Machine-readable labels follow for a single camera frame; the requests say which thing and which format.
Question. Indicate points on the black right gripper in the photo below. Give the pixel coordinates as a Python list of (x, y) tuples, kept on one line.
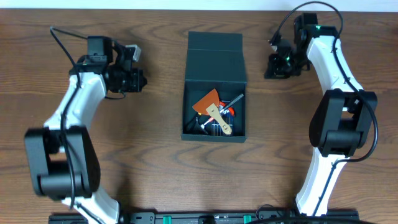
[(273, 71)]

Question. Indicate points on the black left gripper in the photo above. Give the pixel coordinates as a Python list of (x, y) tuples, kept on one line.
[(137, 80)]

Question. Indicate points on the red handled pliers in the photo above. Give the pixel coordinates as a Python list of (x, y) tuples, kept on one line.
[(224, 110)]

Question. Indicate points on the precision screwdriver set case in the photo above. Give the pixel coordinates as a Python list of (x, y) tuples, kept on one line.
[(228, 117)]

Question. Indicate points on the black gift box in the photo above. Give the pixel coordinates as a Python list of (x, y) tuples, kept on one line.
[(214, 61)]

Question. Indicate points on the orange scraper wooden handle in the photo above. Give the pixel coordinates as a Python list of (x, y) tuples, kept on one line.
[(208, 105)]

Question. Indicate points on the small black claw hammer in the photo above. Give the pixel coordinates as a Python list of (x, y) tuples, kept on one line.
[(231, 103)]

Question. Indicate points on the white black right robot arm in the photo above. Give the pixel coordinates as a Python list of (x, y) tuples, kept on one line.
[(341, 122)]

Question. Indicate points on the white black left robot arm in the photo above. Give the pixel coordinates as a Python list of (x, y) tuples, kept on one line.
[(62, 160)]

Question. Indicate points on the black yellow screwdriver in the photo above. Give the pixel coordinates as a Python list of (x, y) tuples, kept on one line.
[(190, 126)]

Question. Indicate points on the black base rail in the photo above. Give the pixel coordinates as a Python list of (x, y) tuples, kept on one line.
[(195, 218)]

